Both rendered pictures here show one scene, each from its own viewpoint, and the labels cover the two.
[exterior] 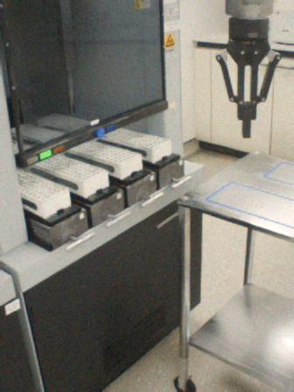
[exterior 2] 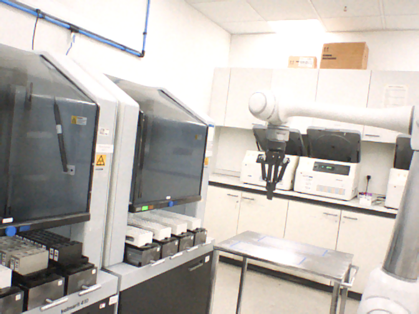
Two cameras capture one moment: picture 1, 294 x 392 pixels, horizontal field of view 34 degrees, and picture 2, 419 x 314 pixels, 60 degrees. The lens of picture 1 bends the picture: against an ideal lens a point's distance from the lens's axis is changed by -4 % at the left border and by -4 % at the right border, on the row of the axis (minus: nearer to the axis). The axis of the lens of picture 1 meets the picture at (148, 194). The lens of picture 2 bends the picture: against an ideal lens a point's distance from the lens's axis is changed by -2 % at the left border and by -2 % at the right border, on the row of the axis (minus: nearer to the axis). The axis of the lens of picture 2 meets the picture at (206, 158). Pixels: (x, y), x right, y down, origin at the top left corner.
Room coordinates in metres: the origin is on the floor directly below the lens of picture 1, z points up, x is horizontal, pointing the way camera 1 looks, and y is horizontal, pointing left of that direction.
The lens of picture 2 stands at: (-0.44, 0.39, 1.32)
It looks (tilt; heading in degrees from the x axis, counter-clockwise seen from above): 3 degrees down; 347
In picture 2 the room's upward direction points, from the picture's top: 7 degrees clockwise
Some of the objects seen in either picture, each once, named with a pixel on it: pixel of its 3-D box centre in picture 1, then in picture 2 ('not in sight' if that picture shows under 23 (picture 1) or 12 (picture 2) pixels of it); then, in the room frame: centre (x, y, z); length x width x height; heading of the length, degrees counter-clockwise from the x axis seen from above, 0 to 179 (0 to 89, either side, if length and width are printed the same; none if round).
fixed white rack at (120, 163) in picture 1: (99, 158); (159, 223); (1.53, 0.16, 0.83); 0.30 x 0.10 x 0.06; 49
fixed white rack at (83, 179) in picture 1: (64, 174); (141, 228); (1.42, 0.26, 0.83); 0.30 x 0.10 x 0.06; 49
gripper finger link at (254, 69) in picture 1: (254, 76); (275, 169); (0.94, -0.22, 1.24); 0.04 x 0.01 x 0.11; 175
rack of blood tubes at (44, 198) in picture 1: (25, 192); (121, 233); (1.30, 0.36, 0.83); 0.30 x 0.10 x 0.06; 49
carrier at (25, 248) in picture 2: not in sight; (19, 256); (0.87, 0.70, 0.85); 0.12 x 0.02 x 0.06; 139
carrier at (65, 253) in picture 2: not in sight; (68, 253); (0.94, 0.55, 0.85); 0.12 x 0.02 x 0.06; 139
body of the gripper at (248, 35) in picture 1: (248, 41); (275, 152); (0.94, -0.20, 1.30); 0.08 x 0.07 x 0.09; 85
